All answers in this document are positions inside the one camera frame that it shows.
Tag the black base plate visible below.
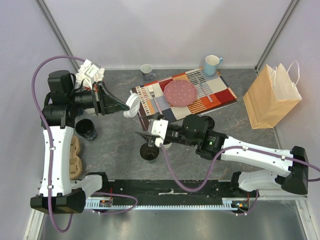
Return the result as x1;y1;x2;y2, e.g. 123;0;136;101
103;179;258;205

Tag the light blue mug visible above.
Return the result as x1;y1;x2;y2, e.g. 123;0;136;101
203;54;223;77

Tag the fork pink handle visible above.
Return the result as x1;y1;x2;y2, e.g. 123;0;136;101
148;85;163;115

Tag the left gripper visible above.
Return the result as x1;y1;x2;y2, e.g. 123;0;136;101
68;80;129;116

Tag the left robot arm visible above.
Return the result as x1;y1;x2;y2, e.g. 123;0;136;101
30;70;130;214

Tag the white lid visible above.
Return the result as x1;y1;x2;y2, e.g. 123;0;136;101
123;93;141;118

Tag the cardboard cup carrier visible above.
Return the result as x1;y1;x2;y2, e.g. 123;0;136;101
69;135;83;180

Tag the black plastic cup stack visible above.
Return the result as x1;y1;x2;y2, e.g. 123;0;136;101
75;118;98;141

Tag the black lid stack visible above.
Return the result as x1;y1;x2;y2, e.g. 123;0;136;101
201;115;215;130

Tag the white paper cup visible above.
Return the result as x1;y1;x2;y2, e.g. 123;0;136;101
163;141;172;150

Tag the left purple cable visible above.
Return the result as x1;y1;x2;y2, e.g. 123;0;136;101
31;55;139;233

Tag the small grey patterned mug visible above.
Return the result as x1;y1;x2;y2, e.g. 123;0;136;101
140;64;156;81

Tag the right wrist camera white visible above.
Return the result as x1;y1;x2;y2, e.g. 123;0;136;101
147;119;169;147

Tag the patchwork placemat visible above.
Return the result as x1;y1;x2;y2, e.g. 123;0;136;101
130;67;237;123

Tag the pink dotted plate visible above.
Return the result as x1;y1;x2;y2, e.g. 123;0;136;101
163;80;198;108

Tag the cable duct rail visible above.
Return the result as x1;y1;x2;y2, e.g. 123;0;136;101
84;197;249;212

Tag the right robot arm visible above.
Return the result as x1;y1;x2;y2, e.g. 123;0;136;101
140;113;310;197

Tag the white wrapped straws bundle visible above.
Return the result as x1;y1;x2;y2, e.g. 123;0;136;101
75;64;86;87

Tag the brown paper bag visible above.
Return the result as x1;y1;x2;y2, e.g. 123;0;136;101
243;63;302;129

